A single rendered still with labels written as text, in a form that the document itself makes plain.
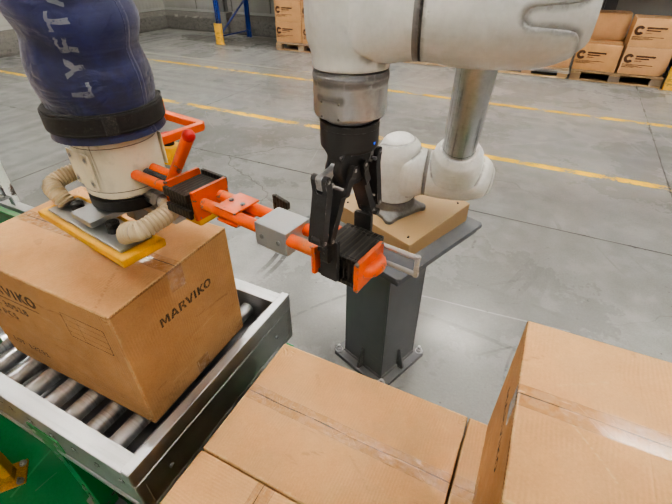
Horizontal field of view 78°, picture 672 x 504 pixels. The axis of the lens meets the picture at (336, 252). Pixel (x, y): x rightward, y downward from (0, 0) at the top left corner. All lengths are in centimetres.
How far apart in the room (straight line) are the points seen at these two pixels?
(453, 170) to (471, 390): 107
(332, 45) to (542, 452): 66
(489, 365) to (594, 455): 136
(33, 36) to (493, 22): 72
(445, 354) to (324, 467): 113
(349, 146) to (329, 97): 6
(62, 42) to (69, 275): 55
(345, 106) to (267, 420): 93
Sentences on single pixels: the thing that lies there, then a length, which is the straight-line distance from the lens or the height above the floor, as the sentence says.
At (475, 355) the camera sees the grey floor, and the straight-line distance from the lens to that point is 217.
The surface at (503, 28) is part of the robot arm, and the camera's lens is 45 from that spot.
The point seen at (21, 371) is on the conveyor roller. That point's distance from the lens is 162.
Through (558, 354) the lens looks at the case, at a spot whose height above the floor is 94.
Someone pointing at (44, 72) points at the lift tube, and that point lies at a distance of 91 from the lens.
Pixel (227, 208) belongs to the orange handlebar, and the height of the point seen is 122.
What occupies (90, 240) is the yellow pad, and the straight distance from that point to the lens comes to 100.
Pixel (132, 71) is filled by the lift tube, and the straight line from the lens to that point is 91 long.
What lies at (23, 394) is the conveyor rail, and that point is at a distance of 148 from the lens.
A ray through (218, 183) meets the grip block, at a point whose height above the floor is 123.
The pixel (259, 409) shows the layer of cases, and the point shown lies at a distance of 125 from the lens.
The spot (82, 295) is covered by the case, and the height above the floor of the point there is 95.
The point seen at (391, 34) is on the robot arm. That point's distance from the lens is 46.
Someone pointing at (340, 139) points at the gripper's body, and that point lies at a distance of 51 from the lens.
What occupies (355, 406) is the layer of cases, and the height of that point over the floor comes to 54.
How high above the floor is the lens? 158
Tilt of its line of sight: 36 degrees down
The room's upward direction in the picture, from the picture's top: straight up
